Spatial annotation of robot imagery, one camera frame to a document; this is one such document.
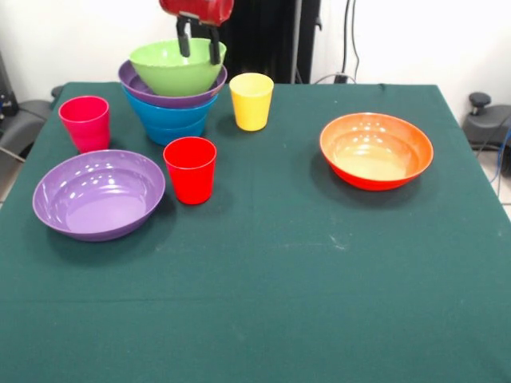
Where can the orange plastic bowl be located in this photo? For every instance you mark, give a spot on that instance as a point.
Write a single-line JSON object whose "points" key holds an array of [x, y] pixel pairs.
{"points": [[375, 155]]}

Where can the purple plastic bowl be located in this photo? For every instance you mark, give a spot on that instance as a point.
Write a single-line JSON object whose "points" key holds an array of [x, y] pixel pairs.
{"points": [[100, 199], [131, 85]]}

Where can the yellow plastic cup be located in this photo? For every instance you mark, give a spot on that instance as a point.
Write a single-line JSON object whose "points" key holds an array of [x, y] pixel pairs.
{"points": [[251, 111]]}

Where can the large blue plastic bowl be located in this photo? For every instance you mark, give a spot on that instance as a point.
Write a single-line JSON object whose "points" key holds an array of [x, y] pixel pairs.
{"points": [[171, 117]]}

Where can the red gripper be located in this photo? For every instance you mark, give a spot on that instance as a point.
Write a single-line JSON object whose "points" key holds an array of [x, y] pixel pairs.
{"points": [[199, 8]]}

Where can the grey equipment base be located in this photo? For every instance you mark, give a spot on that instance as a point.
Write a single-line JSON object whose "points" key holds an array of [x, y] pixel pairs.
{"points": [[24, 119]]}

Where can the red plastic cup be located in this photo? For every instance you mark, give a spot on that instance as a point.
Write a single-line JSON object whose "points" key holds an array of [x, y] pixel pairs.
{"points": [[191, 179]]}

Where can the small teal plastic bowl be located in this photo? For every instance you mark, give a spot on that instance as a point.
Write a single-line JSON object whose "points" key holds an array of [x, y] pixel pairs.
{"points": [[175, 137]]}

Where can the dark green tablecloth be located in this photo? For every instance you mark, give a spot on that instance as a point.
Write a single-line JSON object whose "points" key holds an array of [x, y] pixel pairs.
{"points": [[279, 239]]}

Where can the pink plastic cup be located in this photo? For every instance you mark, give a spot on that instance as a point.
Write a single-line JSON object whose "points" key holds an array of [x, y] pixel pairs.
{"points": [[85, 127]]}

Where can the green plastic bowl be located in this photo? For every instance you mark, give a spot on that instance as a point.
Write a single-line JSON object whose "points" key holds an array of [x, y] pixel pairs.
{"points": [[175, 77]]}

